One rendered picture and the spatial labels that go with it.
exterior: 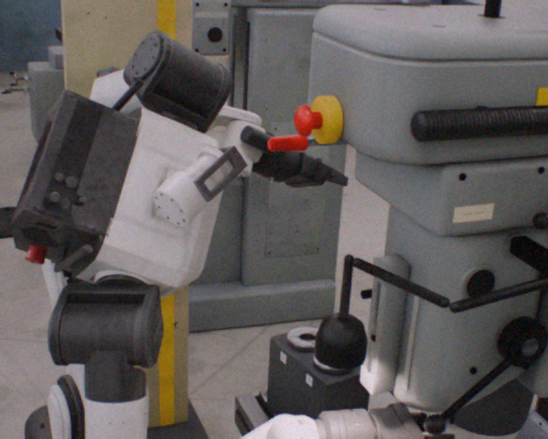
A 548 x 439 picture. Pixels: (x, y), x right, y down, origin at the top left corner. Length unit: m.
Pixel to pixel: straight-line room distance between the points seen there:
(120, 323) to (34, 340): 2.87
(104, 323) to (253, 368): 2.62
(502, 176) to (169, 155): 0.51
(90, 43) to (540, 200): 1.86
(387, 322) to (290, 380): 0.64
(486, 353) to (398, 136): 0.39
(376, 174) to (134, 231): 0.36
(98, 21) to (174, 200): 1.61
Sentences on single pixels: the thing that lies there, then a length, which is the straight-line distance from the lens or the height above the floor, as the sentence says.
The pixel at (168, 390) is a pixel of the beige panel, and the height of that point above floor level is 0.20.
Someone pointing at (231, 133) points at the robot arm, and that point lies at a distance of 1.58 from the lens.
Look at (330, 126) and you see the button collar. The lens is 0.98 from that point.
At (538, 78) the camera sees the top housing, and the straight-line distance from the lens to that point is 1.01.
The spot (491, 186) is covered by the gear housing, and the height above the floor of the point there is 1.70.
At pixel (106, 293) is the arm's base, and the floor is 1.46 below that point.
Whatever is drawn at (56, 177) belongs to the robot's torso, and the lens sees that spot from 1.18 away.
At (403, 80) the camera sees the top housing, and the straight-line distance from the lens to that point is 0.91.
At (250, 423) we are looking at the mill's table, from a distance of 1.85.
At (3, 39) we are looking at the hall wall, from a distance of 10.02.
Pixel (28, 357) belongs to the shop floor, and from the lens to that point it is 3.90.
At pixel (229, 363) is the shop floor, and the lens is 3.78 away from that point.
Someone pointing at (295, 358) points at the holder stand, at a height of 1.11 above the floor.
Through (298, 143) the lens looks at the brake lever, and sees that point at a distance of 1.11.
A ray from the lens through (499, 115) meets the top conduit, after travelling 0.94.
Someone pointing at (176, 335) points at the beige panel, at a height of 0.45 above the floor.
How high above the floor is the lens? 2.01
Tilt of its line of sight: 22 degrees down
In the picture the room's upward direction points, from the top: 3 degrees clockwise
